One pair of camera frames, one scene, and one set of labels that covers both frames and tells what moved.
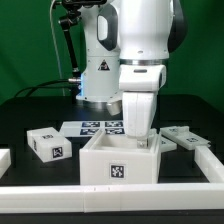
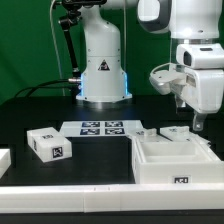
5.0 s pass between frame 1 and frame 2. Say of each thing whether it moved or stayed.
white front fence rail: stayed
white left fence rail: stayed
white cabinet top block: stayed
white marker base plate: stayed
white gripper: moved
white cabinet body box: moved
